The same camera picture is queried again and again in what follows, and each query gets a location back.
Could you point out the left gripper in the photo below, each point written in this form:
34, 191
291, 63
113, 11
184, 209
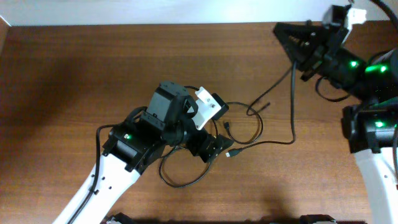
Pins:
197, 149

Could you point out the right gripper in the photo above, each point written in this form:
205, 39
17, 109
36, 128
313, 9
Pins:
317, 51

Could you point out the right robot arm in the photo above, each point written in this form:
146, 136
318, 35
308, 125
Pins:
370, 126

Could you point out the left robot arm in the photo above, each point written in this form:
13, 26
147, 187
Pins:
172, 118

